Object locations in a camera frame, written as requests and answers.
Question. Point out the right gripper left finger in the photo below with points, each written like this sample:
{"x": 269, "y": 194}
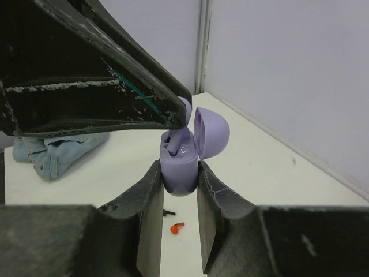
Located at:
{"x": 120, "y": 238}

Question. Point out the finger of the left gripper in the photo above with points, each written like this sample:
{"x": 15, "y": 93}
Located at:
{"x": 128, "y": 62}
{"x": 53, "y": 82}

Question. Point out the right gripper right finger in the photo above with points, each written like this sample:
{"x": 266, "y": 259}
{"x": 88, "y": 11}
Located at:
{"x": 239, "y": 238}

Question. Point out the blue cloth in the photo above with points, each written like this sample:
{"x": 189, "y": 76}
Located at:
{"x": 51, "y": 157}

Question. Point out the left aluminium frame post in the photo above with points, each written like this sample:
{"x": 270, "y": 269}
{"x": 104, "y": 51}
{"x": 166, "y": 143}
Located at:
{"x": 201, "y": 56}

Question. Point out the purple round case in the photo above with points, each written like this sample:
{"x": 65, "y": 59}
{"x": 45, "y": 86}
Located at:
{"x": 209, "y": 138}

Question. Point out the red earbud right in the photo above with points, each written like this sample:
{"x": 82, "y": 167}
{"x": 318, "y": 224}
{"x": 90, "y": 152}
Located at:
{"x": 174, "y": 229}

